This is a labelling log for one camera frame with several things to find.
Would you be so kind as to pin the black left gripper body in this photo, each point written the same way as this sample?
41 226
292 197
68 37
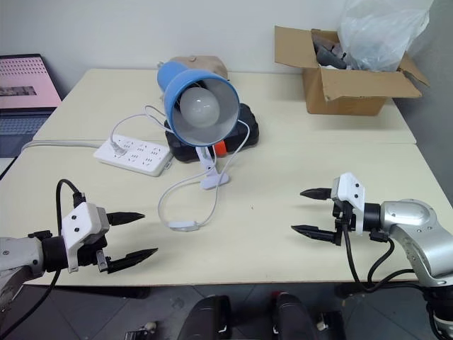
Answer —
88 253

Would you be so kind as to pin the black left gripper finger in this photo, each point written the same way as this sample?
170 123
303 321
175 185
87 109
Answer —
124 217
131 259

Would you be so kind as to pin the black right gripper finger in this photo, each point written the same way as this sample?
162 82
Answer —
318 194
315 233

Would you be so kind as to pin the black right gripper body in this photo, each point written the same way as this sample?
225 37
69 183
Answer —
340 221

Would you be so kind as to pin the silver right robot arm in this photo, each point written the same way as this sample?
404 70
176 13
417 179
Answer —
414 226

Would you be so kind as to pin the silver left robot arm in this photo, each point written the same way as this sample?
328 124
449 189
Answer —
21 253

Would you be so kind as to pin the blue clip desk lamp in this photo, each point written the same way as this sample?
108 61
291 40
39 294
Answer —
177 78

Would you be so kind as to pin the white power strip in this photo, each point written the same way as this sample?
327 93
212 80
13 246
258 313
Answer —
141 157

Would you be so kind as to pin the dark rounded shape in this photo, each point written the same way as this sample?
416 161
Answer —
293 317
209 318

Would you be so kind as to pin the black plastic case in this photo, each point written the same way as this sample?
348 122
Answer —
249 124

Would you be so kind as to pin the brown cardboard box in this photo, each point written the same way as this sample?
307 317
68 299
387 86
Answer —
347 93

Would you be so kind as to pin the small orange block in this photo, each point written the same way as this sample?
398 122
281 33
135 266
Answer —
221 148

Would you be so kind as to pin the white light bulb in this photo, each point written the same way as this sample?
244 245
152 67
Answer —
200 108

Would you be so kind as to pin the dark items in box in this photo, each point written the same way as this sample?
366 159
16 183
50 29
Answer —
327 51

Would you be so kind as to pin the open laptop with pink screen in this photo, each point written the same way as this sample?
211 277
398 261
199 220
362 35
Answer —
21 88

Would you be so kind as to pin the beige cloth bag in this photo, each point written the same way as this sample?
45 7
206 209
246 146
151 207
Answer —
209 63

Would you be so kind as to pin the clear plastic bag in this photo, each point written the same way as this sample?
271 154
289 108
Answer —
382 32

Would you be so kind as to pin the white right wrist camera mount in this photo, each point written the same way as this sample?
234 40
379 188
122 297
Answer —
348 189

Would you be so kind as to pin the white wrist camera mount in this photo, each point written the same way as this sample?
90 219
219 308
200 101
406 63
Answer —
348 189
83 221

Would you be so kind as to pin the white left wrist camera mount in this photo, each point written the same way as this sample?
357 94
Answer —
83 221

